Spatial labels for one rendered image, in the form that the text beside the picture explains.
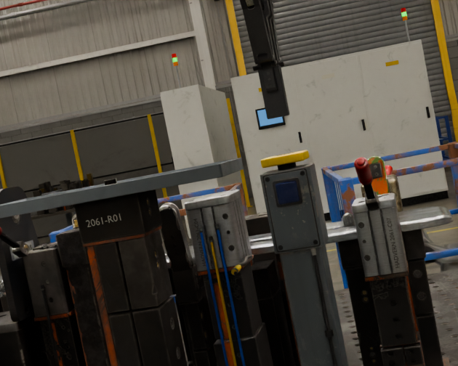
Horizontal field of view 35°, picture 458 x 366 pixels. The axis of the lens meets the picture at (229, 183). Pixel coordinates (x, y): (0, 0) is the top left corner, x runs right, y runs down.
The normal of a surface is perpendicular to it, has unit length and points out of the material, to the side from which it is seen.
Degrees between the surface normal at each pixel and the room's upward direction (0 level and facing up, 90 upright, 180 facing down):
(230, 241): 90
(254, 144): 90
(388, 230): 90
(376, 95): 90
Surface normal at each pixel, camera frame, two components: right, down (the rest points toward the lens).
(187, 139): -0.14, 0.08
